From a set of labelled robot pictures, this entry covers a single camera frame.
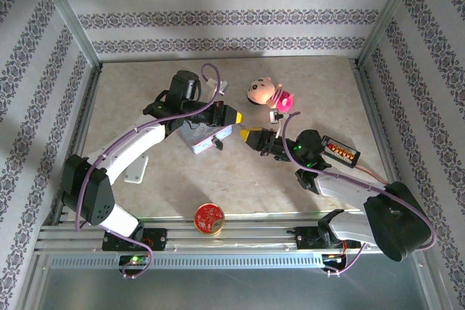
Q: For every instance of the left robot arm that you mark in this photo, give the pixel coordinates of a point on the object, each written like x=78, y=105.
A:
x=127, y=146

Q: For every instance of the black module with orange connectors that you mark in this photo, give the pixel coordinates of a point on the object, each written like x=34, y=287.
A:
x=343, y=152

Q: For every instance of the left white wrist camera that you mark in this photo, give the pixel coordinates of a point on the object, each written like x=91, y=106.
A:
x=218, y=88

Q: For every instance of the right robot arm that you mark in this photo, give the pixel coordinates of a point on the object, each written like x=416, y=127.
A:
x=396, y=219

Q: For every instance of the blue cartoon tin box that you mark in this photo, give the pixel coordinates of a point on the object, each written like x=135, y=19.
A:
x=203, y=139

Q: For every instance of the long aluminium rail frame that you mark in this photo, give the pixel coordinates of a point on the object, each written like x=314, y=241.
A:
x=254, y=239

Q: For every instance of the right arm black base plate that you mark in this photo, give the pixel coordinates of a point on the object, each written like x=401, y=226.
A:
x=305, y=239

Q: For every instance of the grey metal sheet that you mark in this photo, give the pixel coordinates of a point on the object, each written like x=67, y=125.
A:
x=232, y=288

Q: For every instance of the small black padlock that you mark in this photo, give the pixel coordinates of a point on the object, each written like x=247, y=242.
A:
x=218, y=144

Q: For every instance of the plush doll in pink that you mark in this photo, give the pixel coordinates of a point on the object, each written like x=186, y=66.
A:
x=265, y=93

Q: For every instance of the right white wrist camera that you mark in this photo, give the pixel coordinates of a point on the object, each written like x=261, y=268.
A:
x=275, y=117

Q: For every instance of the red round tin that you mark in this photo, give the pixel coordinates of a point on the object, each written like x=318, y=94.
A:
x=209, y=218

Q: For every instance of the aluminium side rail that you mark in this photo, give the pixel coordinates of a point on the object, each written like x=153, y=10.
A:
x=374, y=114
x=87, y=114

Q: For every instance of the aluminium corner post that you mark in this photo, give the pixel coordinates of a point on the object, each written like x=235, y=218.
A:
x=388, y=16
x=69, y=16

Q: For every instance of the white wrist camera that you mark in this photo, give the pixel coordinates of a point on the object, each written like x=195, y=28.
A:
x=218, y=88
x=275, y=117

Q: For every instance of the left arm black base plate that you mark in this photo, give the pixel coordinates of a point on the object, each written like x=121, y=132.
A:
x=158, y=239

